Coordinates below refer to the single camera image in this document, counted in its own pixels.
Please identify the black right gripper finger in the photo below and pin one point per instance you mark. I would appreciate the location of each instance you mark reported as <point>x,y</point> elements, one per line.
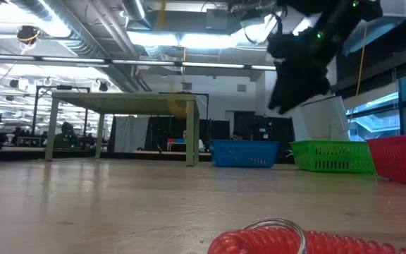
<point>282,100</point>
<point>310,91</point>

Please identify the black partition panel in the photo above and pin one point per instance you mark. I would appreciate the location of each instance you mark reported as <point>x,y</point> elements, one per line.
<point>160,130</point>
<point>259,127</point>

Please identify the blue plastic basket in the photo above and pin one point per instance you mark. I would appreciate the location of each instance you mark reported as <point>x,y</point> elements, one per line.
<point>245,153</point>

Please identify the red blue green box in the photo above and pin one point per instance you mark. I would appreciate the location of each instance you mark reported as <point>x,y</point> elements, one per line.
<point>176,140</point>

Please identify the white curtain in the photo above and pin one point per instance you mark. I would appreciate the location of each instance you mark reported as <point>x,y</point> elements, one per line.
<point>129,134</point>

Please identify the gray ceiling air unit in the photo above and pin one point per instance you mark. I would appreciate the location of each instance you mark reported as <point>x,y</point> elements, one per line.
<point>222,21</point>

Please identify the black metal frame stand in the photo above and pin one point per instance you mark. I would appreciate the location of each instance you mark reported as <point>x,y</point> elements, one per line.
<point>63,87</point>

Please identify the red plastic basket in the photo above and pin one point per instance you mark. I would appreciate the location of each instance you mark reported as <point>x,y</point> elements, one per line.
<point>400,158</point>

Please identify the person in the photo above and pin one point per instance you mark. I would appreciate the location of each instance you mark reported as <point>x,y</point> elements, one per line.
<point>237,135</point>
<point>184,134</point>

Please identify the pale green perforated metal shelf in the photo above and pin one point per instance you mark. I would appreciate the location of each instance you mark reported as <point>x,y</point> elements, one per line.
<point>125,102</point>

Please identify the round black ceiling device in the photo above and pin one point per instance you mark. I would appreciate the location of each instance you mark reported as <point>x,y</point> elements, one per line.
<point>27,33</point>

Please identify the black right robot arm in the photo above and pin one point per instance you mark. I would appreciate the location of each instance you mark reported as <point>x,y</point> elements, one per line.
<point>344,21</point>

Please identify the black aluminium table frame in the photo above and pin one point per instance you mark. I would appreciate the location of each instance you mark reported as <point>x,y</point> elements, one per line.
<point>23,155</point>

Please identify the green plastic basket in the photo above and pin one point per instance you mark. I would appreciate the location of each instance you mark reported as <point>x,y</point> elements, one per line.
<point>330,157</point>

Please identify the white ceiling box unit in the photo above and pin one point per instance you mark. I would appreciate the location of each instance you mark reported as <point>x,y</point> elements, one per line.
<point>395,8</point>

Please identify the long linear ceiling light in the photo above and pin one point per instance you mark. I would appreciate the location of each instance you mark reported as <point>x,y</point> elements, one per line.
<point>210,65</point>

